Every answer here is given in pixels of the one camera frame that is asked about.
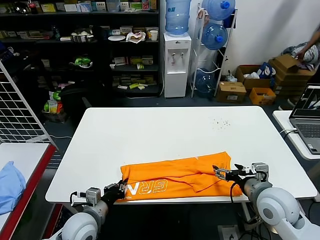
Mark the black shelving unit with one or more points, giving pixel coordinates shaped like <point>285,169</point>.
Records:
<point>105,75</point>

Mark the stack of flat cardboard boxes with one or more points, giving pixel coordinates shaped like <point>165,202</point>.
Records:
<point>292,77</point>

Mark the white plate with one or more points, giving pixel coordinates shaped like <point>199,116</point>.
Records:
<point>116,38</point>

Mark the flat white box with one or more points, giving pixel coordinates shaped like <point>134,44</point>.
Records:
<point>65,38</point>

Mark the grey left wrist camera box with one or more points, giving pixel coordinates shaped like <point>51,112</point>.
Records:
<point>93,196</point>

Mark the white and red medicine box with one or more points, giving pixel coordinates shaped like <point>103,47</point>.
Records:
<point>120,61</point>

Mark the person's hand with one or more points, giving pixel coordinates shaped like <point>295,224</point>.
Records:
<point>301,54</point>

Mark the plain white carton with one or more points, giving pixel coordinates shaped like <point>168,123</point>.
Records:
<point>70,7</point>

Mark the blue water cooler bottle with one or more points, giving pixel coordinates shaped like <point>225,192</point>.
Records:
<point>205,81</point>
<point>214,36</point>
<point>218,8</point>
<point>177,17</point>

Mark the lime green packet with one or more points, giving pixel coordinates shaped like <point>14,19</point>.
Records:
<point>134,86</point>

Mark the scattered dark crumbs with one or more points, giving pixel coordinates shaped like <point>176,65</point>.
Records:
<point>221,123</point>

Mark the yellow and white carton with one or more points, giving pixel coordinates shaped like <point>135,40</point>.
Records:
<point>48,7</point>

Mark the red-edged white table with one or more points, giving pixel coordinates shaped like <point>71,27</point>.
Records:
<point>25,155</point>

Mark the dark woven basket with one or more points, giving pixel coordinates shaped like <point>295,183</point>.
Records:
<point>55,116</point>

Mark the green and orange snack bags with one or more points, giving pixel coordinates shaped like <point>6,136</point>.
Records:
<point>53,103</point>

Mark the metal bowl of white buns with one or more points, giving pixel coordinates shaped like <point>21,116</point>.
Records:
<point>81,37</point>

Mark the teal glass bottle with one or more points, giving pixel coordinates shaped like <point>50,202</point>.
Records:
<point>57,32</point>

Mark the white left wrist plug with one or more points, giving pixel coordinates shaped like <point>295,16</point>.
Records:
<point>80,194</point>

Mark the closed brown cardboard box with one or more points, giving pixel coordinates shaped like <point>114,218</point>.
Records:
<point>230,91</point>

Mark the orange t-shirt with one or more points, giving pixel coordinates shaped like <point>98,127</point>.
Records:
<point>175,180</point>

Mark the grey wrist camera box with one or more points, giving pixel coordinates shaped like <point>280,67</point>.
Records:
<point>93,196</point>
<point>261,171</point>

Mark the yellow cardboard box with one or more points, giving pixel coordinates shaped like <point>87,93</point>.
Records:
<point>262,97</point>

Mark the black office chair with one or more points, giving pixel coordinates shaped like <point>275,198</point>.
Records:
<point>80,95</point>

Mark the bowl of green apples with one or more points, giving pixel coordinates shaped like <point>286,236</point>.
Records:
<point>82,61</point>

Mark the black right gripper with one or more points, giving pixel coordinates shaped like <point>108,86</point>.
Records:
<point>235,176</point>

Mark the grey laptop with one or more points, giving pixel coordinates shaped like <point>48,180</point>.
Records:
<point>305,125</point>

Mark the small clear plastic bag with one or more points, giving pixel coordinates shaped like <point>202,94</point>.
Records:
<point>231,78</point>

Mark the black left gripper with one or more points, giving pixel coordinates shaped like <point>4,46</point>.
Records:
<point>112,196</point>

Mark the flat white packet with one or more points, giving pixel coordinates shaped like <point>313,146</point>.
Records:
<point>122,87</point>

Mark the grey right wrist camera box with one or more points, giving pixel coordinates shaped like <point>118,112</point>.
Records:
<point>261,171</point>

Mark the blue and white bag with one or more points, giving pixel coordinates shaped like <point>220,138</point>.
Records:
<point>266,71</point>

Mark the person's bare forearm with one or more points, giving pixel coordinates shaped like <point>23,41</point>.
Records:
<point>312,40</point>

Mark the light blue cloth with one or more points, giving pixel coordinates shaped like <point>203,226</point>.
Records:
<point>10,185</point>

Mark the red-label cola bottle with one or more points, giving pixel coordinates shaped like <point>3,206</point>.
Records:
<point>32,6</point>

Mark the blue and white carton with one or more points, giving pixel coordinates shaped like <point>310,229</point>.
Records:
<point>83,6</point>

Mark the grey box with black mark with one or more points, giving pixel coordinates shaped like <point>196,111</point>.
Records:
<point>228,232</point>

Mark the white paper cup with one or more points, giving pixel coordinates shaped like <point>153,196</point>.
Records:
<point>154,35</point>

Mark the pile of striped clothes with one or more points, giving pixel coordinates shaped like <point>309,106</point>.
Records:
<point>312,53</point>

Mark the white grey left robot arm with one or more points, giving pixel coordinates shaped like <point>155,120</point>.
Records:
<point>80,225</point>

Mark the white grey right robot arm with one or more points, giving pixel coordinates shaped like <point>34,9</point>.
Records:
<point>275,202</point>

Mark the green and white pouch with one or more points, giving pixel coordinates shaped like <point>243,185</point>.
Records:
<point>140,66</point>

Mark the clear plastic bag with food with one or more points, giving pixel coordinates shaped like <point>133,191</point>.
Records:
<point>135,37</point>

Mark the pale blue tub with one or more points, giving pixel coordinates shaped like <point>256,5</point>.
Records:
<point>113,5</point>

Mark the yellow-green medicine box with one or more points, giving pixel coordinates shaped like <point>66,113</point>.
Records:
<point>136,60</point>

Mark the white and green medicine box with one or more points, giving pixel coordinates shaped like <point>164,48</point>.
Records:
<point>147,60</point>

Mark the pale pink rag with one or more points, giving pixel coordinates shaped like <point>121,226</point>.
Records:
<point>202,16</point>

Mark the open brown cardboard box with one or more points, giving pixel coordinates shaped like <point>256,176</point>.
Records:
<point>250,82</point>

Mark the green carton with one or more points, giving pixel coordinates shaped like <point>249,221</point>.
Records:
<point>135,5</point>

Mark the white water dispenser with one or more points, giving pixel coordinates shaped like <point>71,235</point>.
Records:
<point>176,75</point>

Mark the white side desk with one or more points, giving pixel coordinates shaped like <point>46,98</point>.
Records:
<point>282,120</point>

